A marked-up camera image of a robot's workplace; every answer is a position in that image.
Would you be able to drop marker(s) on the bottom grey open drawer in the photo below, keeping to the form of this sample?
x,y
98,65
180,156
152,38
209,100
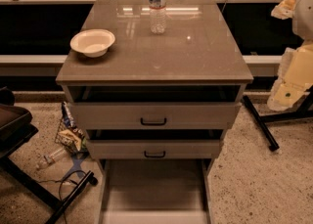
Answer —
x,y
154,191

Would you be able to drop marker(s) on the grey drawer cabinet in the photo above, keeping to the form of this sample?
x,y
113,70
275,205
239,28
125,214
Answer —
x,y
196,60

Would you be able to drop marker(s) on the middle grey drawer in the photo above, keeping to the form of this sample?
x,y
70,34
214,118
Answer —
x,y
133,149

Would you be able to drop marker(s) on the clear plastic water bottle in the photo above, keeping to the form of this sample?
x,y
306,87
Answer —
x,y
157,16

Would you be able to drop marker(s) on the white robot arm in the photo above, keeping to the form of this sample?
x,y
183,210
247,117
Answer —
x,y
302,20

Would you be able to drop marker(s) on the white paper bowl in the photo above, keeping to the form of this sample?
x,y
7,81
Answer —
x,y
92,43

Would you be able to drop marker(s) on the black chair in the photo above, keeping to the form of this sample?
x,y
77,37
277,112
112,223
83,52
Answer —
x,y
15,124

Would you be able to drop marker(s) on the black stand base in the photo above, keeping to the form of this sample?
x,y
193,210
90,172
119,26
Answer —
x,y
304,111

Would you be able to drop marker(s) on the empty bottle on floor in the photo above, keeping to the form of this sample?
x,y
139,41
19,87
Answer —
x,y
53,157

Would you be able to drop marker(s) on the top grey drawer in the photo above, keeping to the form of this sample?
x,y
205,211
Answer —
x,y
90,116

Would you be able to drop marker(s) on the wire basket with snack bags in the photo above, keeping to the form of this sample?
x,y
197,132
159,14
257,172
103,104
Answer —
x,y
72,137

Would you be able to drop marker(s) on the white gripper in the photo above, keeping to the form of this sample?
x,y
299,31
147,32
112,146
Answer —
x,y
303,16

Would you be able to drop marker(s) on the black stand legs left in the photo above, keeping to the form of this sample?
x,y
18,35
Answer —
x,y
58,205

